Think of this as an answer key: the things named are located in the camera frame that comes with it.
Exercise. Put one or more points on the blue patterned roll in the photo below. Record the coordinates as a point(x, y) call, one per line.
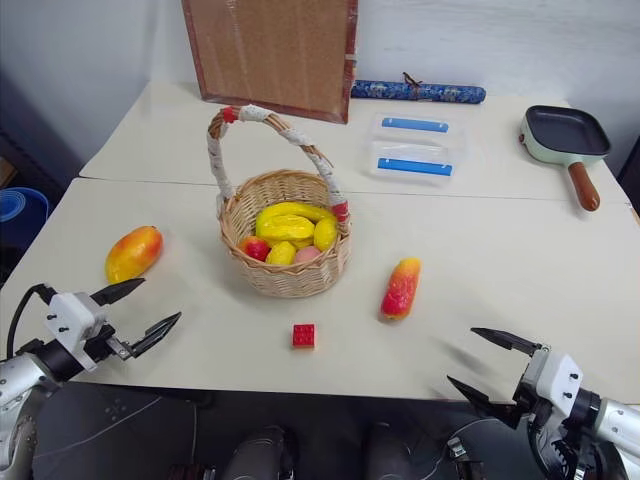
point(450, 93)

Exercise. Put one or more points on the red apple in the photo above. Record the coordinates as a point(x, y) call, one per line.
point(255, 248)

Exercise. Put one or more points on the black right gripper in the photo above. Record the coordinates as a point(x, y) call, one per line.
point(529, 410)

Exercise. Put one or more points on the black and white fitting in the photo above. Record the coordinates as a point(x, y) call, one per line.
point(462, 452)

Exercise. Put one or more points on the clear plastic box blue strip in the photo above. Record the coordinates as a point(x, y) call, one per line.
point(412, 165)
point(415, 125)

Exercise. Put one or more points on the yellow starfruit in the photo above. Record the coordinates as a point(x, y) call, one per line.
point(285, 227)

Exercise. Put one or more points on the yellow banana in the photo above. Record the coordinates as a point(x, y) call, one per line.
point(300, 209)

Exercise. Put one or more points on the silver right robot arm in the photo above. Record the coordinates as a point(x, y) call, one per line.
point(617, 417)

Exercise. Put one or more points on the red toy brick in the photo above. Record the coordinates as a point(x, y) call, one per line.
point(303, 336)

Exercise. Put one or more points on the yellow lemon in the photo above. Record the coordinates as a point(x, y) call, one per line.
point(281, 254)
point(325, 235)

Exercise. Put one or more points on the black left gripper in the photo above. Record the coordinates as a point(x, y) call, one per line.
point(101, 341)

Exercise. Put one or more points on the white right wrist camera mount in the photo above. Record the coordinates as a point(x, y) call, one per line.
point(555, 380)

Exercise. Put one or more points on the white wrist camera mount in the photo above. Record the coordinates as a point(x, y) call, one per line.
point(555, 380)
point(70, 315)

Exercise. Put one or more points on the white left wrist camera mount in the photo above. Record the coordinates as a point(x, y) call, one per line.
point(70, 315)

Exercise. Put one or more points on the blue bucket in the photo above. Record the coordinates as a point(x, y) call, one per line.
point(20, 210)

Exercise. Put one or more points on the dark rounded shape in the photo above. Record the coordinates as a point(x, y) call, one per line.
point(260, 455)

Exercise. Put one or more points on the dark furniture piece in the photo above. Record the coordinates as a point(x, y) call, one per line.
point(631, 175)

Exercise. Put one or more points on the yellow and red mango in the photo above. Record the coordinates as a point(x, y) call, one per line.
point(134, 252)

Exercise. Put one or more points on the long red and yellow fruit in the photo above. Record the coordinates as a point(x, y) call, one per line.
point(401, 290)

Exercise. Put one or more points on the pink peach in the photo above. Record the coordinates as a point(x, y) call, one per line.
point(307, 255)

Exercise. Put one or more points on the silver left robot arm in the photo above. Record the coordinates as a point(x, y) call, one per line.
point(25, 370)

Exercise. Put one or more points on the cork board with wooden frame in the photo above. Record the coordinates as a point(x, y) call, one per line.
point(270, 50)

